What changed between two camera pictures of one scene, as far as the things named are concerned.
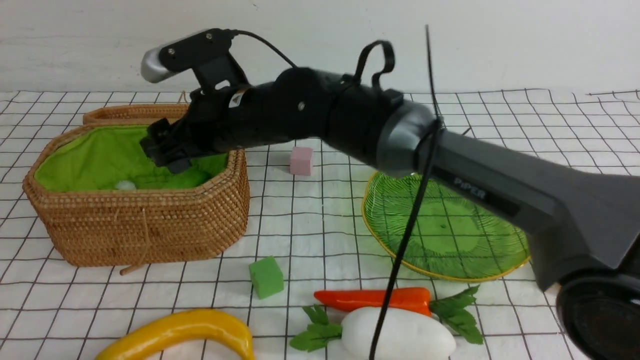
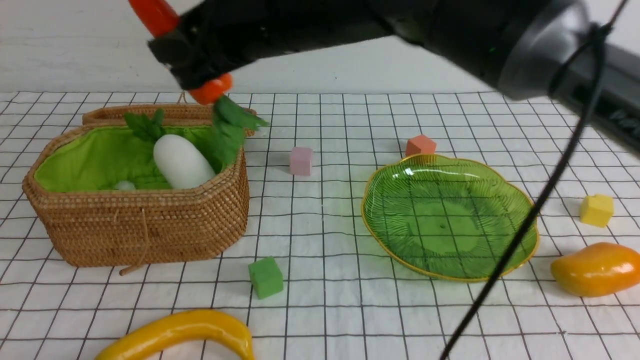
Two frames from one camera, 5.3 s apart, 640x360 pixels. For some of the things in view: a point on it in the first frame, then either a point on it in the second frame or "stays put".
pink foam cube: x=300 y=161 stays put
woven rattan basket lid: x=136 y=114 stays put
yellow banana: x=206 y=324 stays put
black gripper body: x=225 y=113 -> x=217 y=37
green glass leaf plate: x=454 y=235 stays put
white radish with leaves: x=408 y=334 -> x=181 y=163
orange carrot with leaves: x=450 y=308 -> x=232 y=120
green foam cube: x=266 y=277 stays put
